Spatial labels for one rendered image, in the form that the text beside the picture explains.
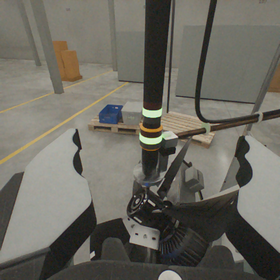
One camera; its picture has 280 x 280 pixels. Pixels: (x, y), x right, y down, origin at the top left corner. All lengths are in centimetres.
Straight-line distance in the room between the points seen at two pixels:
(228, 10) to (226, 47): 687
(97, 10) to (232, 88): 1079
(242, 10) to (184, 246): 1243
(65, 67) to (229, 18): 933
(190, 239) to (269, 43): 572
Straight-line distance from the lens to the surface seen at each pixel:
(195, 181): 83
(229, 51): 581
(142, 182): 35
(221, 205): 42
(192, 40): 573
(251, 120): 49
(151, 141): 30
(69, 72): 854
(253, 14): 1275
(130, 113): 332
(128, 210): 63
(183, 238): 62
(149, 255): 57
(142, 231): 61
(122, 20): 1334
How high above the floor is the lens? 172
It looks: 32 degrees down
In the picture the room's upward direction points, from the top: 1 degrees clockwise
